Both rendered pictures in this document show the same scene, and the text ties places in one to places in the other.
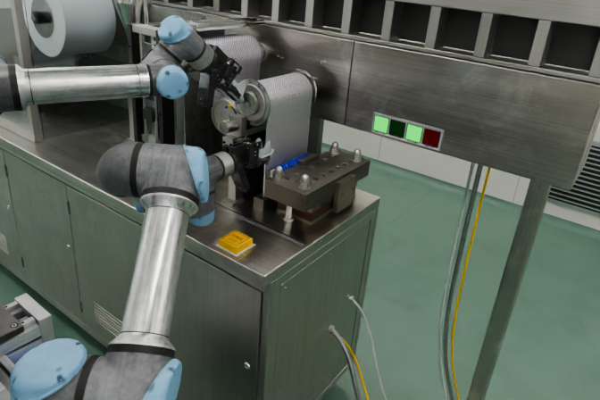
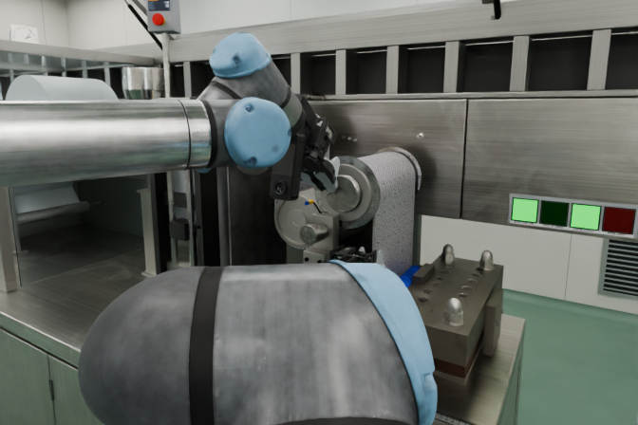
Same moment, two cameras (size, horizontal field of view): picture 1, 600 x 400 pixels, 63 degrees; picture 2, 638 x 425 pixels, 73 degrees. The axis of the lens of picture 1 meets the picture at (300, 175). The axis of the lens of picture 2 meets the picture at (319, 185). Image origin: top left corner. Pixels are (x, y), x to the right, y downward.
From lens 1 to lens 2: 0.76 m
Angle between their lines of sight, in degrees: 14
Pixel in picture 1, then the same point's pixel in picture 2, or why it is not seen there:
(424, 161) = not seen: hidden behind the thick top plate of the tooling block
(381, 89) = (519, 160)
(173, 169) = (339, 343)
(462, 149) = not seen: outside the picture
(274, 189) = not seen: hidden behind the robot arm
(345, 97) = (459, 179)
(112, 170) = (127, 374)
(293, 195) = (440, 337)
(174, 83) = (264, 131)
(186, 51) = (262, 94)
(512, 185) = (560, 281)
